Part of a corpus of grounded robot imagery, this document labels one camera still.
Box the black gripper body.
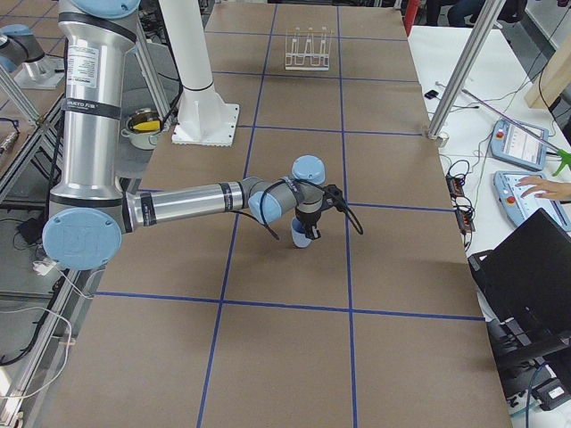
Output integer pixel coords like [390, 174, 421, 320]
[295, 208, 321, 230]

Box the light blue plastic cup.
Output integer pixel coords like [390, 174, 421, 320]
[291, 218, 312, 249]

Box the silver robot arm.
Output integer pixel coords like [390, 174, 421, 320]
[42, 1, 327, 270]
[1, 24, 46, 73]

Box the operator hand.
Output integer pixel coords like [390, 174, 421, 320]
[517, 176, 571, 201]

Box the orange black electronics board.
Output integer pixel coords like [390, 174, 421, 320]
[446, 176, 465, 198]

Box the white enamel pot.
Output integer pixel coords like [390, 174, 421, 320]
[120, 108, 162, 151]

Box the near teach pendant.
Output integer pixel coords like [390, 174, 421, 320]
[493, 171, 570, 232]

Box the teach pendant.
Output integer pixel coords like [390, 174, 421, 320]
[493, 171, 570, 232]
[490, 119, 549, 171]

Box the black laptop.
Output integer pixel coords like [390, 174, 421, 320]
[468, 209, 570, 333]

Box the far teach pendant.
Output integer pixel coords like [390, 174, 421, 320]
[490, 119, 549, 171]

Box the white power adapter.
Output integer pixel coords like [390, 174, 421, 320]
[32, 260, 57, 276]

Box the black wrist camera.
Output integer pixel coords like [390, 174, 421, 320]
[324, 185, 343, 205]

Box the black camera cable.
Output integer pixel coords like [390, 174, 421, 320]
[260, 177, 364, 242]

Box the white wire cup holder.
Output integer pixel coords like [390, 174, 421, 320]
[285, 27, 333, 71]

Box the aluminium frame post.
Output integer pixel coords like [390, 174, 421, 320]
[426, 0, 505, 140]

